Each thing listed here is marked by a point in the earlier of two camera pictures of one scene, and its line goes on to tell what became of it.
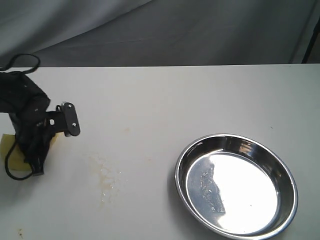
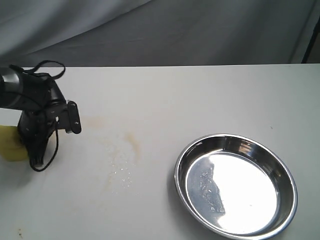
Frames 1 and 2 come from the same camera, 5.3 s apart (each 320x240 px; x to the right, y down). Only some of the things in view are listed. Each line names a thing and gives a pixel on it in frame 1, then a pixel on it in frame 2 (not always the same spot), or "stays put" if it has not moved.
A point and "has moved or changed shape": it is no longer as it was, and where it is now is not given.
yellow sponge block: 16,161 has moved or changed shape
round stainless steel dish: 236,188 stays put
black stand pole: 316,31 stays put
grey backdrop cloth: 105,33 stays put
